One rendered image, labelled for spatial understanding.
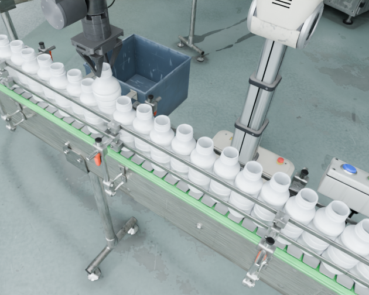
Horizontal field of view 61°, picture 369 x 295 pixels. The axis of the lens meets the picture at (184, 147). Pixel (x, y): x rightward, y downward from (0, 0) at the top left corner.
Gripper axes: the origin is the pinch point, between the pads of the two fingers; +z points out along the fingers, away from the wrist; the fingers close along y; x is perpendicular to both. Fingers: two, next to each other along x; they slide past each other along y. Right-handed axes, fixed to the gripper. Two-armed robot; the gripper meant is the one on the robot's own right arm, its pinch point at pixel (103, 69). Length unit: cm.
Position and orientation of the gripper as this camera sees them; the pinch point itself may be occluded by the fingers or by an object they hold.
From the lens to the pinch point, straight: 79.0
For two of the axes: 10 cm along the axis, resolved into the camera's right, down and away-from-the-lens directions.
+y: -5.5, 6.1, -5.8
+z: -0.6, 6.6, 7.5
